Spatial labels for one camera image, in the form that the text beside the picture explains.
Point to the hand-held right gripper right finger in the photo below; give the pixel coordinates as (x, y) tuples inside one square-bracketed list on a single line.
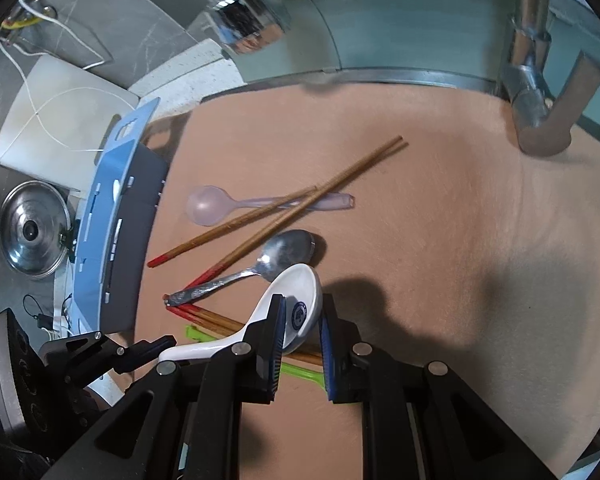
[(325, 350)]

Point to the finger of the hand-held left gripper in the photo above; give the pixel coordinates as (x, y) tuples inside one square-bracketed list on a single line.
[(145, 351)]

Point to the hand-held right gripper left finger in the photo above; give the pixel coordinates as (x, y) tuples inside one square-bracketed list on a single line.
[(279, 340)]

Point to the green plastic spoon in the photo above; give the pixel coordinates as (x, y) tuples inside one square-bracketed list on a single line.
[(300, 372)]

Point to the white ceramic spoon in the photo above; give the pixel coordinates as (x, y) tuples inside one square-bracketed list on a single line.
[(300, 285)]

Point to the metal spoon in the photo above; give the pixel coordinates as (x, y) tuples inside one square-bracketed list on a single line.
[(287, 255)]

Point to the blue plastic drain basket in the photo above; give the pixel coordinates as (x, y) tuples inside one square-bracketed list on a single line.
[(105, 220)]

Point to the small black adapter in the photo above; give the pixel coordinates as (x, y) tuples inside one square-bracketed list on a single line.
[(42, 317)]

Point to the steel pot lid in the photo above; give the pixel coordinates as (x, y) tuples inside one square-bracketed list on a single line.
[(20, 255)]

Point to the translucent plastic spoon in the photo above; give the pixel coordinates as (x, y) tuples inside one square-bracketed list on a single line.
[(207, 205)]

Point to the orange mat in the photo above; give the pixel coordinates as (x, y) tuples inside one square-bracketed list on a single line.
[(455, 235)]

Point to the white cutting board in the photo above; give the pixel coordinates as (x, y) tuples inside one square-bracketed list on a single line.
[(65, 105)]

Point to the chrome flexible sprayer head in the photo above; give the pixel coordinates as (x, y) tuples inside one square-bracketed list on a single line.
[(250, 20)]

